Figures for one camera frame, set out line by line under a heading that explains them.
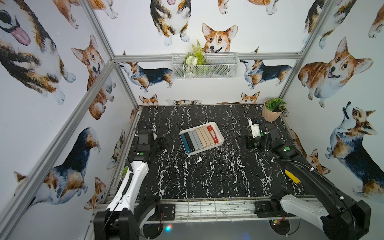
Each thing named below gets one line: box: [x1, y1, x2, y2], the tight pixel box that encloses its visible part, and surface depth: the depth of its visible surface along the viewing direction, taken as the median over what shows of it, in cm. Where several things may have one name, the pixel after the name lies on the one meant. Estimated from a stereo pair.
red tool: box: [207, 125, 219, 144], surface depth 105 cm
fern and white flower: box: [184, 39, 207, 77], surface depth 85 cm
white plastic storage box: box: [179, 121, 225, 155], surface depth 100 cm
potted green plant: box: [262, 97, 290, 122], surface depth 106 cm
